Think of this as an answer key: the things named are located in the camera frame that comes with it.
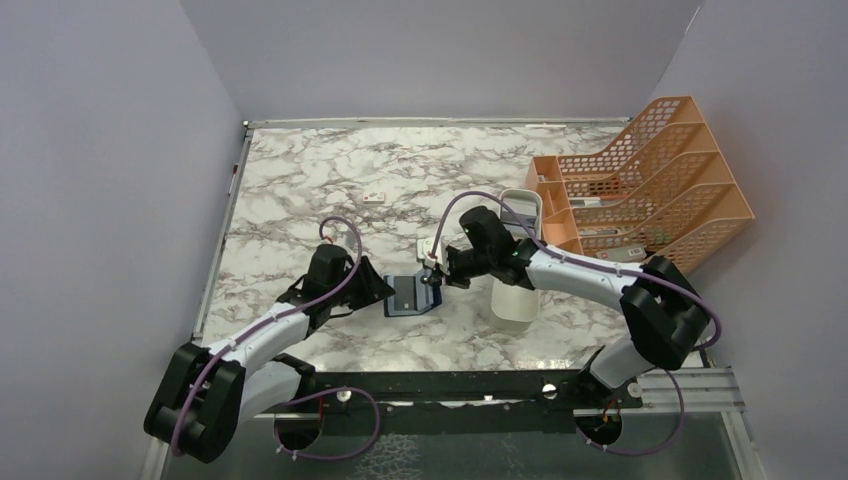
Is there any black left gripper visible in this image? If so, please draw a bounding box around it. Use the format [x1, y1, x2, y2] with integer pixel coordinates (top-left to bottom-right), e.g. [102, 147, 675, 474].
[328, 255, 396, 310]

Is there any blue leather card holder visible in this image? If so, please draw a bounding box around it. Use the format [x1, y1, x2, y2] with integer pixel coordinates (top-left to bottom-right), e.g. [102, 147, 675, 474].
[383, 268, 443, 318]

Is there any black VIP credit card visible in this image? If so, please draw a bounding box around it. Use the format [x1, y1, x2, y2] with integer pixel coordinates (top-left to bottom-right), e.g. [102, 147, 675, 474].
[388, 275, 417, 317]

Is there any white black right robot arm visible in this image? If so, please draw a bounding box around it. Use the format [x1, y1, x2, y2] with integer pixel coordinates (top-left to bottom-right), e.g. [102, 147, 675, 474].
[419, 206, 715, 407]

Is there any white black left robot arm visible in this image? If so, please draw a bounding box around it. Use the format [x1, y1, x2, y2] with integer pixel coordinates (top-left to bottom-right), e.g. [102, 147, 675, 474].
[143, 244, 395, 463]

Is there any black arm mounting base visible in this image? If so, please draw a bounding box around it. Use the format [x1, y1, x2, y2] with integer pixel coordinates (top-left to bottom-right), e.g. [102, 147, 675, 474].
[246, 354, 643, 455]

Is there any small white red card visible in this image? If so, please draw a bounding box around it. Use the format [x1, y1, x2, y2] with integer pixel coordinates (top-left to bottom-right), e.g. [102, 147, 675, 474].
[362, 192, 386, 203]

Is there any stack of cards in tray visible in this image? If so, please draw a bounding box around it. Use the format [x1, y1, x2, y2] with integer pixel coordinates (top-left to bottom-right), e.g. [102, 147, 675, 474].
[502, 198, 538, 228]

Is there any white oblong plastic tray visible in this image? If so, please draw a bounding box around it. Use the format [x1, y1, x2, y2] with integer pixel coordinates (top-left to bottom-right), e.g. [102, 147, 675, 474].
[489, 188, 543, 332]

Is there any grey red box in organizer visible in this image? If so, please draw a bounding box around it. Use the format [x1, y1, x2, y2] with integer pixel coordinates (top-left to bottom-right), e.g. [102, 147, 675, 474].
[595, 245, 647, 263]

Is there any orange mesh file organizer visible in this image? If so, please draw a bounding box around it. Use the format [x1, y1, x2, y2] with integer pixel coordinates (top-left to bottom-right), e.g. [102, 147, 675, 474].
[525, 96, 755, 273]

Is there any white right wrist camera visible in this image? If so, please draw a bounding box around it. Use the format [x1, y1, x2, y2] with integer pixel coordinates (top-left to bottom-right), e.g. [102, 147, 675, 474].
[416, 237, 443, 268]

